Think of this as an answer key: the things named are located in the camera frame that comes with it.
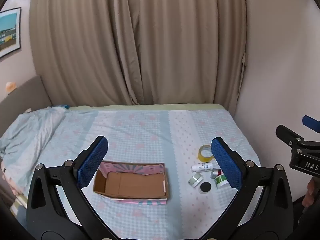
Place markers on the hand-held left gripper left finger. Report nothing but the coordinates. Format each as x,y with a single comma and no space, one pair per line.
92,165

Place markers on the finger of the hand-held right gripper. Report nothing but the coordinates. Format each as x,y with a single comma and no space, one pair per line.
287,133
311,123

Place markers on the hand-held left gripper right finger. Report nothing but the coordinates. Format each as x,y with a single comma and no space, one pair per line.
226,165

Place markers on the silver and red jar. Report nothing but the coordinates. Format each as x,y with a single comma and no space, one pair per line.
214,173

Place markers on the small white bottle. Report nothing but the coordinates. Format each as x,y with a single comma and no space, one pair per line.
201,167

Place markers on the yellow tape roll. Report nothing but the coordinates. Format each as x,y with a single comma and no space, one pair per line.
200,155

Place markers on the cardboard box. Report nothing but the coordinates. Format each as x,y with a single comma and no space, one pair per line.
135,182

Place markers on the person's right hand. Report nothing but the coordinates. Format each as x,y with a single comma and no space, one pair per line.
311,192

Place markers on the green and white jar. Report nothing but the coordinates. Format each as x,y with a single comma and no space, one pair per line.
220,181

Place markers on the black lid jar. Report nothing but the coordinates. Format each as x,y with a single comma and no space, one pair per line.
205,187

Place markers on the silver and green glass jar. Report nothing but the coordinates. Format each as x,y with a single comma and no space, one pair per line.
195,180

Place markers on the small blue object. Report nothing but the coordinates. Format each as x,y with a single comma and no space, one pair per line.
65,107

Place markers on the blue and pink bed sheet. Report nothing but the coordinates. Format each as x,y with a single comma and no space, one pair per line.
150,135

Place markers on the crumpled light blue quilt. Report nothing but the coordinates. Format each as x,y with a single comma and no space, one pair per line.
30,130

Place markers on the grey headboard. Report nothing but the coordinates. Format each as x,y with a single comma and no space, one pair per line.
27,95

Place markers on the small orange toy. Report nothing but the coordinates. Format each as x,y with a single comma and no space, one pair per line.
11,87

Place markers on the beige curtain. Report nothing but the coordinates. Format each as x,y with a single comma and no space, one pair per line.
125,42

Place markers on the framed wall picture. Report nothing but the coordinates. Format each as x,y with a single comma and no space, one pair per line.
8,32

